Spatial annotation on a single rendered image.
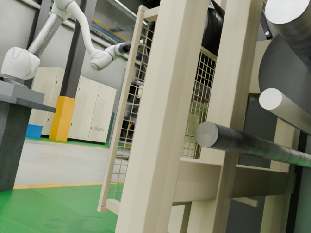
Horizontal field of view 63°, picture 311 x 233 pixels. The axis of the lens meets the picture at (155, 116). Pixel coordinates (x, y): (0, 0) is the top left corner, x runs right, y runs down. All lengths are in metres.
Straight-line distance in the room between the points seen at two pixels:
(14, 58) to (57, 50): 8.56
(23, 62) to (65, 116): 5.20
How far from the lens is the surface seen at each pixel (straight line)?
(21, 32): 10.03
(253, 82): 1.49
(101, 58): 1.99
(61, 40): 10.75
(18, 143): 2.11
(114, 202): 0.84
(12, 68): 2.05
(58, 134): 7.17
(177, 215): 1.77
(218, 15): 1.46
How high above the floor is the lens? 0.56
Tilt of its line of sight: 5 degrees up
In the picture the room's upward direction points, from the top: 11 degrees clockwise
